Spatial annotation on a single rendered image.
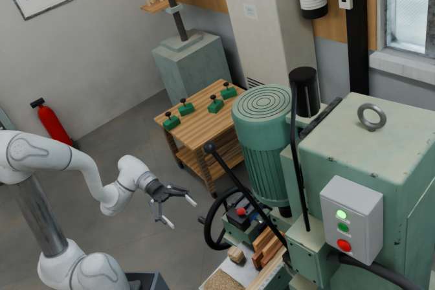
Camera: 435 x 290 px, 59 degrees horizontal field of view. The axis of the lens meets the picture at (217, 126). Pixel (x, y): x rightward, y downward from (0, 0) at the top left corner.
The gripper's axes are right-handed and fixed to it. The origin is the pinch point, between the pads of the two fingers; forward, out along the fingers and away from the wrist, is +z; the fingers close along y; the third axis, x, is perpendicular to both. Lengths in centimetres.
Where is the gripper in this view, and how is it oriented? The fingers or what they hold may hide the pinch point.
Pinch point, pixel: (183, 215)
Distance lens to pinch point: 171.5
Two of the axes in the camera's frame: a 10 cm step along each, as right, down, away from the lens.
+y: 6.9, -5.6, 4.6
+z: 7.3, 5.3, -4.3
